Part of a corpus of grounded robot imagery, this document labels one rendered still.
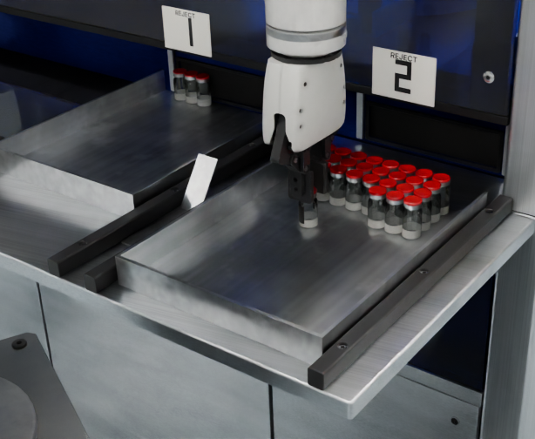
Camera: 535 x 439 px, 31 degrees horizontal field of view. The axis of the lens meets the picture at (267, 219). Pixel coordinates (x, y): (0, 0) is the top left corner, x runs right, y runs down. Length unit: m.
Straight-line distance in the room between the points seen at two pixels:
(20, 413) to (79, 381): 1.04
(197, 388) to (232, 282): 0.68
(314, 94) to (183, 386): 0.82
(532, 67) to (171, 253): 0.44
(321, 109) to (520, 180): 0.26
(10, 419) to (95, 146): 0.56
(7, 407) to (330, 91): 0.46
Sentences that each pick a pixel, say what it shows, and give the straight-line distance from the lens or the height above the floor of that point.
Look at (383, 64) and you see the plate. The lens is 1.18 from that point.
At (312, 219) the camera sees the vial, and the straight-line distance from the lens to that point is 1.11.
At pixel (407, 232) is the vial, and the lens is 1.09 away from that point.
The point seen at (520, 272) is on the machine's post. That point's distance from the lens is 1.20.
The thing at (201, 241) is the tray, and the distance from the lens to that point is 1.10.
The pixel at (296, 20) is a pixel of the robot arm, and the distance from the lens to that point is 0.98.
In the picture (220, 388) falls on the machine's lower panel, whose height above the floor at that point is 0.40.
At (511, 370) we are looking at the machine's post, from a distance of 1.28.
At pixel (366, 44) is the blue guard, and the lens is 1.19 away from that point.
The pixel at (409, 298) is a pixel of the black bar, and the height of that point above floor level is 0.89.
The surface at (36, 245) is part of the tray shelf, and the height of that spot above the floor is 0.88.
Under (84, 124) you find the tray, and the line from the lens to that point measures 1.42.
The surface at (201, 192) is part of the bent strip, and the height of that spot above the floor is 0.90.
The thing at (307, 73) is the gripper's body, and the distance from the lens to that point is 1.00.
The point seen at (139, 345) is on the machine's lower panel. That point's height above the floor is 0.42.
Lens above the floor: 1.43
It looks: 29 degrees down
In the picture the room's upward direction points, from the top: 2 degrees counter-clockwise
